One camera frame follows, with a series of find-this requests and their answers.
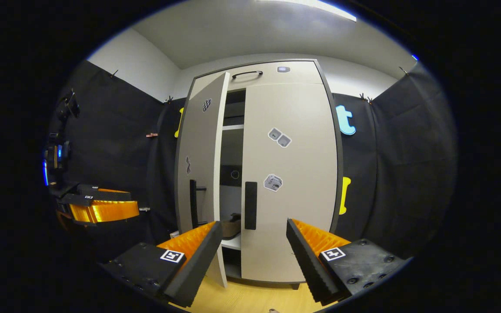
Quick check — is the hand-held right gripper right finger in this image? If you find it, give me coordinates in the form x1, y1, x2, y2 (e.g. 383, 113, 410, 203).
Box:
286, 218, 407, 306

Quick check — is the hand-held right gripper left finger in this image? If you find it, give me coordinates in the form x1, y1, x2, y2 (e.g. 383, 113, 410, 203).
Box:
100, 221, 224, 308

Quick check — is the brown fuzzy shoe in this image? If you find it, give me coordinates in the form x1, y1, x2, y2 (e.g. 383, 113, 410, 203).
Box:
222, 213, 241, 238

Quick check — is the white and grey shoe cabinet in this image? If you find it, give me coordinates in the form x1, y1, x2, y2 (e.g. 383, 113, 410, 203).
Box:
174, 59, 344, 291

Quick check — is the beige cabinet drawer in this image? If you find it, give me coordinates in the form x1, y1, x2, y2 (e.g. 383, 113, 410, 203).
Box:
190, 60, 324, 98

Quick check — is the long ceiling light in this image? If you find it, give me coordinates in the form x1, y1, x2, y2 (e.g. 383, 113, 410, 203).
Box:
257, 0, 357, 22

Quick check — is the black door handle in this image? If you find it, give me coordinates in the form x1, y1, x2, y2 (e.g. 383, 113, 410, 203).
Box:
189, 179, 207, 230
244, 181, 258, 230

